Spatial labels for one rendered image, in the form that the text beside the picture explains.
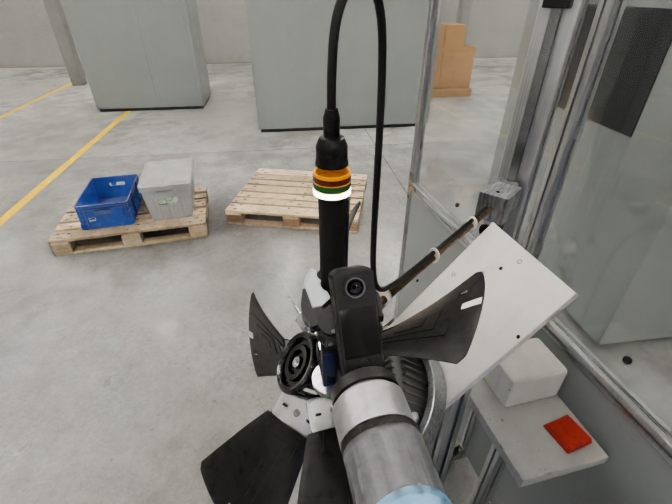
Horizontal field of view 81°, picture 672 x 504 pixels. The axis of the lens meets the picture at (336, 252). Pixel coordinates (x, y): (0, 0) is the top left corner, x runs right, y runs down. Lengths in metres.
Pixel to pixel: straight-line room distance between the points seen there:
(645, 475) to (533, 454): 0.24
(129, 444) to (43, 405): 0.58
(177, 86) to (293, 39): 2.64
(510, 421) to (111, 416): 1.90
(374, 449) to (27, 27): 13.98
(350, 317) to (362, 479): 0.15
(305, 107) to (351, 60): 0.90
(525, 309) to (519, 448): 0.45
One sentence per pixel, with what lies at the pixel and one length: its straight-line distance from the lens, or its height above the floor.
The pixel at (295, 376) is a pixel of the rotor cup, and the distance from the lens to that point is 0.76.
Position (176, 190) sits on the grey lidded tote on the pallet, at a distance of 3.54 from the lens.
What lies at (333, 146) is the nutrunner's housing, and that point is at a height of 1.67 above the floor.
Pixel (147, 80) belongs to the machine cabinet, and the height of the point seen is 0.49.
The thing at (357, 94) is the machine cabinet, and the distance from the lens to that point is 6.19.
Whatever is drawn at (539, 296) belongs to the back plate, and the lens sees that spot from 0.83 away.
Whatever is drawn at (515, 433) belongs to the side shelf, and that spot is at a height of 0.86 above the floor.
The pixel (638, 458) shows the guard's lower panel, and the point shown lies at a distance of 1.25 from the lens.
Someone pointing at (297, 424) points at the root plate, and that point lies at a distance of 0.85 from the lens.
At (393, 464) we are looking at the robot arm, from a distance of 0.36.
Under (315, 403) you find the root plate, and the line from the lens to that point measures 0.75.
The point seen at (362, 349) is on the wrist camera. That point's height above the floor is 1.49.
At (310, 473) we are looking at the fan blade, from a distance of 0.71.
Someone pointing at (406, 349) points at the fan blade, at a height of 1.37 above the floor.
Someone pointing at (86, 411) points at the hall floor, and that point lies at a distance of 2.53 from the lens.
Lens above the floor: 1.80
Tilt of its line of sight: 34 degrees down
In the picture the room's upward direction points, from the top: straight up
